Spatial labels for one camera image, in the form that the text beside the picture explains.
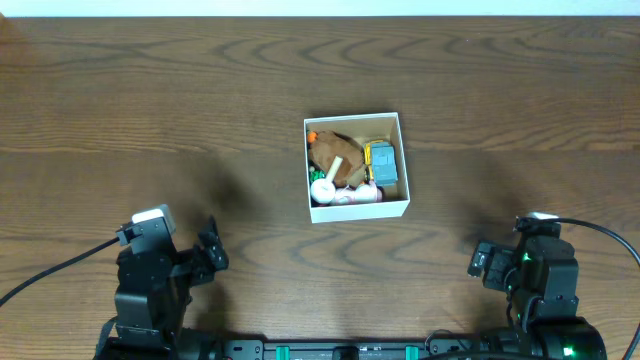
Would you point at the white duck toy pink hat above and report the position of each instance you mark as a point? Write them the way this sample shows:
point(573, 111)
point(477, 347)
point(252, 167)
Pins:
point(365, 193)

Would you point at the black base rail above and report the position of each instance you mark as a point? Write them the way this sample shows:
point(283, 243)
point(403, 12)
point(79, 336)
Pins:
point(350, 350)

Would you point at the brown plush toy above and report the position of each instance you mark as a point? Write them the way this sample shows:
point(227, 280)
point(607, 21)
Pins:
point(325, 146)

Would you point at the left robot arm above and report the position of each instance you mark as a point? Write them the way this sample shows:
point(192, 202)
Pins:
point(155, 280)

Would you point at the green round spinning top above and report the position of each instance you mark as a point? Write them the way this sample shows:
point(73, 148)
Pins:
point(316, 175)

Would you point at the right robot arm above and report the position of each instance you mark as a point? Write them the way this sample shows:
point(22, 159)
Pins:
point(539, 277)

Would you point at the white cardboard box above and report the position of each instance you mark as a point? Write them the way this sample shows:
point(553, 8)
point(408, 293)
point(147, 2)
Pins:
point(362, 129)

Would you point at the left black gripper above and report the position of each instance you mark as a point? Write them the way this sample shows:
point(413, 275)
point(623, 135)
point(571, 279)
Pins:
point(203, 257)

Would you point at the white wooden pellet drum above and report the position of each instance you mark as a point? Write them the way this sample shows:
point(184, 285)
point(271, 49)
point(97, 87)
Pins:
point(323, 190)

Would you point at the grey yellow toy truck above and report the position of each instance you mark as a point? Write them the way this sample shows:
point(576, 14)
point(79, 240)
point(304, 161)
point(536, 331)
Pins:
point(379, 157)

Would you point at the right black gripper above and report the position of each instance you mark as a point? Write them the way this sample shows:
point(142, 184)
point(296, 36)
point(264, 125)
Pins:
point(502, 258)

